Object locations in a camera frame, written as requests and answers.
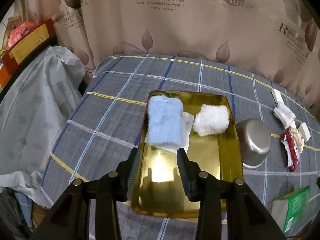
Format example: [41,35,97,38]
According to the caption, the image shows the red white satin cloth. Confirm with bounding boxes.
[280,129,300,172]

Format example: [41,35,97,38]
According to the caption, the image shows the white fluffy yellow-lined mitt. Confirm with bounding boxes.
[193,104,229,137]

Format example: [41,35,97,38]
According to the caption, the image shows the white foam block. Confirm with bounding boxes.
[298,122,311,142]

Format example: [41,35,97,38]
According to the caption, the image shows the white hotel towel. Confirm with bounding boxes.
[273,102,296,129]

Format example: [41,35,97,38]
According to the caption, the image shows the light blue fluffy towel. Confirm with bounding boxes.
[148,95,183,146]

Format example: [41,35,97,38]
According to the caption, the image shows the cream satin cloth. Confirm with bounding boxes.
[289,127,304,154]

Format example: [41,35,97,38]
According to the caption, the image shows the patterned white handkerchief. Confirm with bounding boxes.
[160,112,194,154]

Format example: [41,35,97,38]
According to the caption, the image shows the green white tissue box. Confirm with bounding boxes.
[271,186,310,233]

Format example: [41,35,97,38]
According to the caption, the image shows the stainless steel bowl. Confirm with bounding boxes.
[236,118,271,168]

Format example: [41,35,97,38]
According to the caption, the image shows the gold red tin tray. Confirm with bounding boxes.
[131,90,243,221]

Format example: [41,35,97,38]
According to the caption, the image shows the small white folded cloth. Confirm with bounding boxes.
[271,88,284,104]

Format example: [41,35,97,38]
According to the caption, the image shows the red yellow cardboard box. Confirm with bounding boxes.
[2,18,56,76]

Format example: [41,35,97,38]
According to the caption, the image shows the beige printed curtain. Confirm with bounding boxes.
[15,0,319,115]

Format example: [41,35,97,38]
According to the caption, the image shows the red plastic bag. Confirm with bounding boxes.
[7,21,39,48]

